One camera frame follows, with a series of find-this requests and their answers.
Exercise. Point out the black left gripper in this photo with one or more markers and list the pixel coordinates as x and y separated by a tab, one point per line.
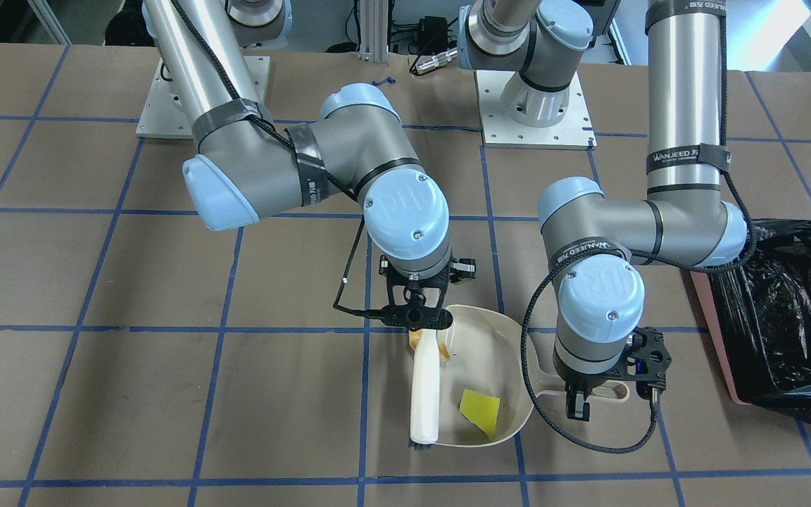
577	381

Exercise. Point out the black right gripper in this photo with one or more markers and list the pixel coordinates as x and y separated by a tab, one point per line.
465	267

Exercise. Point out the orange peel piece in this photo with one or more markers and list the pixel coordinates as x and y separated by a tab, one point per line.
425	340

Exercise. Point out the white hand brush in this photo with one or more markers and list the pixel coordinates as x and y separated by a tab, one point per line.
425	398

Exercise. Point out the beige plastic dustpan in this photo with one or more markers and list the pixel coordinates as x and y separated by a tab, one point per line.
485	357

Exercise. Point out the yellow sponge piece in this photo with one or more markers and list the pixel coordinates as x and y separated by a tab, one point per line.
481	410

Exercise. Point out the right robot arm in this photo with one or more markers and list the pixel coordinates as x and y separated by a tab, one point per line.
245	169

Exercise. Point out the pink bin with black bag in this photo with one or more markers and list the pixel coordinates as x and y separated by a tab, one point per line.
759	318

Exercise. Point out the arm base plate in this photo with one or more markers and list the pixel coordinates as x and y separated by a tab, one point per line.
165	116
516	116

